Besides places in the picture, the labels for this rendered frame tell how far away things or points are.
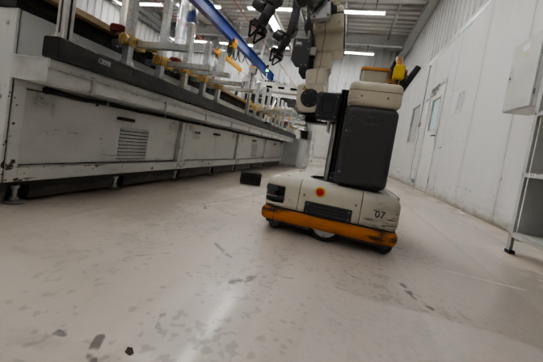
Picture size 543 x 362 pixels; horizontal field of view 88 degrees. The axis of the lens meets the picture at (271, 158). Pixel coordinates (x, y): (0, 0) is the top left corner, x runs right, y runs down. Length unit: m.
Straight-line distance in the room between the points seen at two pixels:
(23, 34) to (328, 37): 1.41
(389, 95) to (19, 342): 1.45
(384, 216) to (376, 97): 0.57
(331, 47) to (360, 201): 0.87
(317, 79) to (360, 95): 0.30
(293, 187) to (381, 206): 0.42
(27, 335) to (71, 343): 0.08
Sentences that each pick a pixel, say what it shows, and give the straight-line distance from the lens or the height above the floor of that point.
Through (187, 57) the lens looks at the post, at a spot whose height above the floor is 0.90.
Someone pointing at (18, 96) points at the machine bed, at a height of 0.46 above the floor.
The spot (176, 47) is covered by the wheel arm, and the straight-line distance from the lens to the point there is 1.51.
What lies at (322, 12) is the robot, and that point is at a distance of 1.64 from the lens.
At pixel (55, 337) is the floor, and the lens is 0.77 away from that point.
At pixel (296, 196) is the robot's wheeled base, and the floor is 0.20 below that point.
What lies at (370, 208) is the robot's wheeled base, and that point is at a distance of 1.41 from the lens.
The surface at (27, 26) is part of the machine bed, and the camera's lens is 1.59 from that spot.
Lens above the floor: 0.44
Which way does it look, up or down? 3 degrees down
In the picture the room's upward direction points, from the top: 9 degrees clockwise
